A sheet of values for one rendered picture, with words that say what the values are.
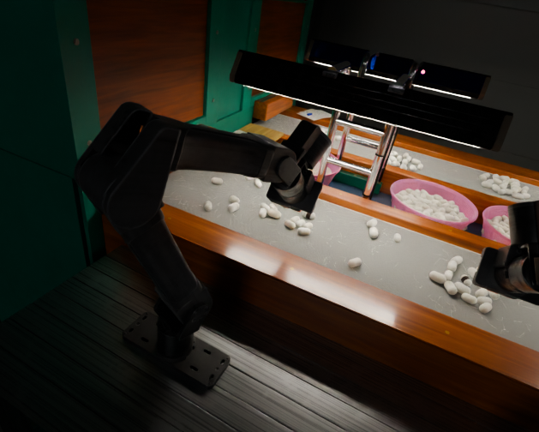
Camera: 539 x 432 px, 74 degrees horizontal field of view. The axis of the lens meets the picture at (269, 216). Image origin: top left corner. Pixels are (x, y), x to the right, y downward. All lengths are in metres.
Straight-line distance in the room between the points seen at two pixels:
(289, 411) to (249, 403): 0.07
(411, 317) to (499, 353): 0.15
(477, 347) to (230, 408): 0.45
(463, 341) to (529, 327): 0.21
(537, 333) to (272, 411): 0.57
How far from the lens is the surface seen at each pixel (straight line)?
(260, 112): 1.51
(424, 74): 1.40
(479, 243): 1.10
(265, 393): 0.69
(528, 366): 0.82
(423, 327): 0.76
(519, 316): 0.96
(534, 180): 1.77
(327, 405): 0.70
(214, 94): 1.23
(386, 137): 1.05
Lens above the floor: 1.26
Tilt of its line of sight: 32 degrees down
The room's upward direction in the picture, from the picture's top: 10 degrees clockwise
